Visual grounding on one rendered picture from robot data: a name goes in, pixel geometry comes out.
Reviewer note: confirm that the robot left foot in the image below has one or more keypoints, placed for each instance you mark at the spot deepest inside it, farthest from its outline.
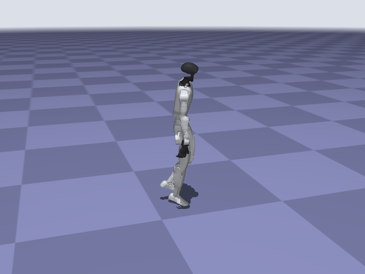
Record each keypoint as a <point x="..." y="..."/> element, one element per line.
<point x="165" y="184"/>

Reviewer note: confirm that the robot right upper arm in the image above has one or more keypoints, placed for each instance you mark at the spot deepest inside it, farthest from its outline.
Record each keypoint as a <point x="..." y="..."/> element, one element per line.
<point x="184" y="99"/>

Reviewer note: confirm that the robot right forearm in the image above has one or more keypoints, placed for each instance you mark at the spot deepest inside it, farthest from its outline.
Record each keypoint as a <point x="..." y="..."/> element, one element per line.
<point x="185" y="130"/>

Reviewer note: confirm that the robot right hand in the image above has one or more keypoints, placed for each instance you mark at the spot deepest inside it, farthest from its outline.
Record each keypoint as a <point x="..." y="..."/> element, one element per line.
<point x="183" y="150"/>

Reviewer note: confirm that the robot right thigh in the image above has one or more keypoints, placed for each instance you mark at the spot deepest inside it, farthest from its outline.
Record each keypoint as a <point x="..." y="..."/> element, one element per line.
<point x="183" y="161"/>

